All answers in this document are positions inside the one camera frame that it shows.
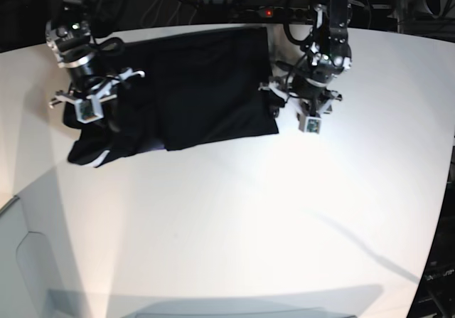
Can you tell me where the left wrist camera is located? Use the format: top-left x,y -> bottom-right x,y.
299,115 -> 322,134

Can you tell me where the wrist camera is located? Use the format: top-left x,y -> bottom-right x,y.
299,115 -> 322,134
74,97 -> 104,124

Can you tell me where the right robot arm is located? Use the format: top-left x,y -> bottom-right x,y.
45,0 -> 145,131

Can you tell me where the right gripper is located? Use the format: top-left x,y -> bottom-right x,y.
49,68 -> 145,133

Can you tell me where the black power strip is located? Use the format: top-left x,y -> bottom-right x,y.
242,6 -> 311,23

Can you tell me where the black T-shirt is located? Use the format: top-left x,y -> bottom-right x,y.
63,28 -> 278,167

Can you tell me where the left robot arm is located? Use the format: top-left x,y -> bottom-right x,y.
259,0 -> 352,117

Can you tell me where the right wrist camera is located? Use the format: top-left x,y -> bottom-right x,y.
74,97 -> 104,124

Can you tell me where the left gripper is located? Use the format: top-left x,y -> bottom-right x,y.
258,76 -> 343,117

